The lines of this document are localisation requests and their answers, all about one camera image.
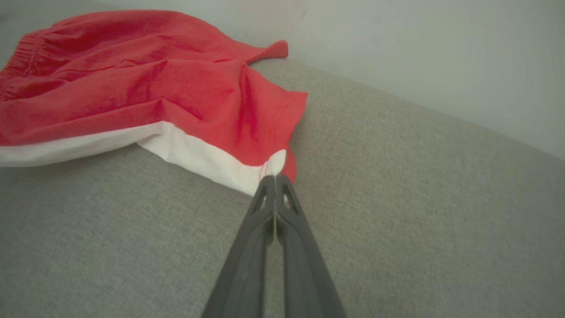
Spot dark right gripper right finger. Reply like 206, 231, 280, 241
275, 174, 347, 318

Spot grey fabric sofa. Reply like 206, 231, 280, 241
0, 0, 565, 318

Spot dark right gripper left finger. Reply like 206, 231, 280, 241
201, 175, 276, 318

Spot red shorts with white band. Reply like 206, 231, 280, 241
0, 10, 308, 197

